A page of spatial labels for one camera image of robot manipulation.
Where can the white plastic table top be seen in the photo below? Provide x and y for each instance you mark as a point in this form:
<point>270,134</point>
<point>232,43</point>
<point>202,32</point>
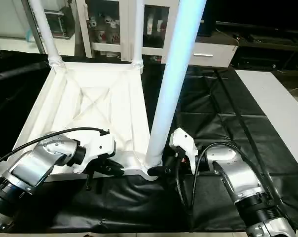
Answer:
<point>75,103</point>

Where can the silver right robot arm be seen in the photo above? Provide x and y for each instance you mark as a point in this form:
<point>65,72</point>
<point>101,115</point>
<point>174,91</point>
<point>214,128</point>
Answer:
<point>238,177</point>

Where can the black plastic mat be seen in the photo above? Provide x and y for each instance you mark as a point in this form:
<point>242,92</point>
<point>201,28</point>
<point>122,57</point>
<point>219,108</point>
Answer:
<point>223,108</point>

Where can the white side board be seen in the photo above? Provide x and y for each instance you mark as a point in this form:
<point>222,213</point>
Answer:
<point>277,108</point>

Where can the white drawer unit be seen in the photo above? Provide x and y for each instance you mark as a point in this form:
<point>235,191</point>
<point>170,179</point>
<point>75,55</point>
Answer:
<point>213,53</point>

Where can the white glass door cabinet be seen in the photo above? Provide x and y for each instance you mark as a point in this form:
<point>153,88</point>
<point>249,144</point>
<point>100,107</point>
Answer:
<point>109,24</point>

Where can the grey metal storage rack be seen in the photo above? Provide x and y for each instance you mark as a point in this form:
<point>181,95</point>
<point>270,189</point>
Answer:
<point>57,22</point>

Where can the teal small stool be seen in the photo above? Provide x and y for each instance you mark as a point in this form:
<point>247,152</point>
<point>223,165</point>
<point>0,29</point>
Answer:
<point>28,33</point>

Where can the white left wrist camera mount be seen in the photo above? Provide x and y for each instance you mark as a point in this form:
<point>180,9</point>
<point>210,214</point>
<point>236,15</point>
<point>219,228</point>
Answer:
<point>95,150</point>

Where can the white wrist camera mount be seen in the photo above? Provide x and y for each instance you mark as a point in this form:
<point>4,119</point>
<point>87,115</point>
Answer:
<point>183,145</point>
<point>95,150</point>

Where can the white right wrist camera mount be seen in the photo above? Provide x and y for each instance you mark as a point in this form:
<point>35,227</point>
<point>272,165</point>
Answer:
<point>183,145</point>

